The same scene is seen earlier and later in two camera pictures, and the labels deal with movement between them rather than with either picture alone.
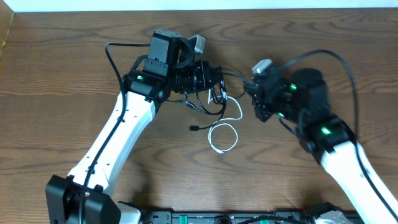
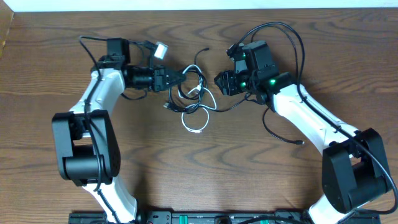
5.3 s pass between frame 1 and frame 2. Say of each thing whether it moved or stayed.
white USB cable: moved
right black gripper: moved
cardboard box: stayed
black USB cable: moved
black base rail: stayed
